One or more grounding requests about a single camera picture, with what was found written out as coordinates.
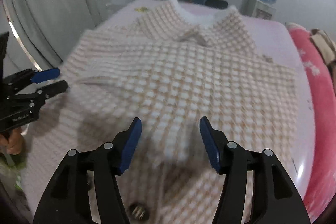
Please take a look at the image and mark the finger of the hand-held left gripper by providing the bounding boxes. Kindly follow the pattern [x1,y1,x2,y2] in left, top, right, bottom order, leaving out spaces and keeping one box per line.
[3,68,61,88]
[14,80,69,115]

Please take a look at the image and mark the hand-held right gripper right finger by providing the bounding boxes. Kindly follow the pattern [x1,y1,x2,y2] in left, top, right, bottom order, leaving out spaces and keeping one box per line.
[199,116,311,224]

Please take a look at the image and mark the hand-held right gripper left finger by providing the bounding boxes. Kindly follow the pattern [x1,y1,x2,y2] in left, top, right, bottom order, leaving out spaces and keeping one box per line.
[33,117,142,224]

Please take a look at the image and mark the beige white houndstooth coat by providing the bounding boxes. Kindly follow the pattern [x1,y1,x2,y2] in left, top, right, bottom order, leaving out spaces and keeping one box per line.
[25,0,298,224]

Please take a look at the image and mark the beige clothes pile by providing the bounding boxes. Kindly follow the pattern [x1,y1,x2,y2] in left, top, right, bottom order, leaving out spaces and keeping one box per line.
[310,28,336,64]

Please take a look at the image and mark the person's left hand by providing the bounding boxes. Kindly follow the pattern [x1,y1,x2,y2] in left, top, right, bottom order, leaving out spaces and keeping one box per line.
[0,127,25,156]

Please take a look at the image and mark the fluffy white green garment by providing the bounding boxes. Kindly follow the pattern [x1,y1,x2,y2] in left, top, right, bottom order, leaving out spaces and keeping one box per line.
[0,156,24,190]

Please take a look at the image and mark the white curtain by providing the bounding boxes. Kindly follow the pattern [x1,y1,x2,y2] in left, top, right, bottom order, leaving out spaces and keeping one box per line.
[0,0,111,75]

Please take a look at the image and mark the pink floral blanket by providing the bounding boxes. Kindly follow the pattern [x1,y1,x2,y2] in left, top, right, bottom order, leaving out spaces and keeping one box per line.
[285,22,336,216]

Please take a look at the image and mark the white water dispenser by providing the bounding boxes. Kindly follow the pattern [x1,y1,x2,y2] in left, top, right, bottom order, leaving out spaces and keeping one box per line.
[241,0,277,20]

